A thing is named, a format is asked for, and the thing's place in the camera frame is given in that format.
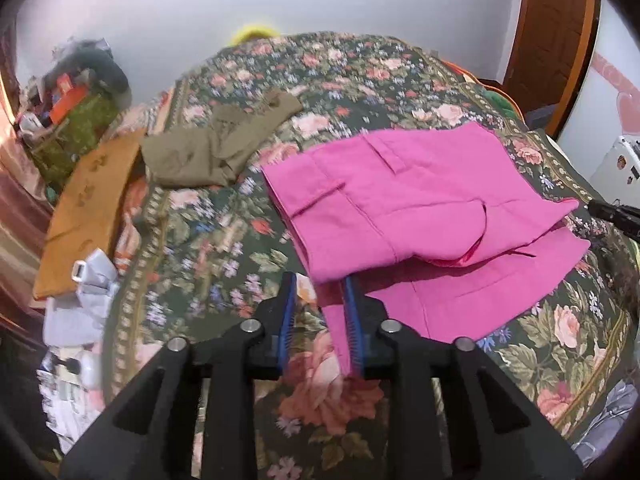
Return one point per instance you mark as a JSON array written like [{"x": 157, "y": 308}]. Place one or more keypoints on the floral blanket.
[{"x": 210, "y": 255}]

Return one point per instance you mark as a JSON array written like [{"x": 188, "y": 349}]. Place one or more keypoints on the pink curtain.
[{"x": 20, "y": 220}]

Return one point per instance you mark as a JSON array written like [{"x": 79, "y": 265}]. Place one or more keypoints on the yellow curved tube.
[{"x": 255, "y": 31}]

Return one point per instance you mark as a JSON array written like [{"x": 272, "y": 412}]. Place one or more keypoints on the olive green pants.
[{"x": 210, "y": 145}]

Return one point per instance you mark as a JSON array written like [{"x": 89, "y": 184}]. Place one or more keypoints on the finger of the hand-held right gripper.
[{"x": 614, "y": 212}]

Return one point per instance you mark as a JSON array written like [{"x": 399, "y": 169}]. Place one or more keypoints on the orange box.
[{"x": 67, "y": 102}]

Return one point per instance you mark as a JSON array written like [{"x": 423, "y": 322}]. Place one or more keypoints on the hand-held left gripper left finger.
[{"x": 287, "y": 321}]

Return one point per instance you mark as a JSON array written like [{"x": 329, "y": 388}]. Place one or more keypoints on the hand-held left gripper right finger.
[{"x": 351, "y": 321}]

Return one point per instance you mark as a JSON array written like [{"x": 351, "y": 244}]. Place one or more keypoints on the grey plush pillow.
[{"x": 107, "y": 67}]

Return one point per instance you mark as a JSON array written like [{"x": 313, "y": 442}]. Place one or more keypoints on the brown cardboard sheet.
[{"x": 87, "y": 210}]

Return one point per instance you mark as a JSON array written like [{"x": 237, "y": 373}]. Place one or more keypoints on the grey patterned cloth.
[{"x": 602, "y": 417}]

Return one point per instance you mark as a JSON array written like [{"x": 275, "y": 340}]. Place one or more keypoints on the white grey cloth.
[{"x": 85, "y": 300}]

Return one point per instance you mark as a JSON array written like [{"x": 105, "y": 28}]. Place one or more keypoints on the white plastic device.
[{"x": 617, "y": 162}]

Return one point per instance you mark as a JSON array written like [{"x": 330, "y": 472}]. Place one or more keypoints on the white wardrobe sliding door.
[{"x": 607, "y": 80}]

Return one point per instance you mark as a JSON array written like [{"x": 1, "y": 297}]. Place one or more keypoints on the pink pants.
[{"x": 415, "y": 200}]

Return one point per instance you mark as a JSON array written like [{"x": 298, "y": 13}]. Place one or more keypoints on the white clutter pile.
[{"x": 70, "y": 395}]

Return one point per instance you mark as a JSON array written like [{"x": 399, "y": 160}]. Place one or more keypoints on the wooden door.
[{"x": 547, "y": 35}]

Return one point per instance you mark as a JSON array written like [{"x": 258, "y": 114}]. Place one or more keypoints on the green patterned box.
[{"x": 75, "y": 130}]

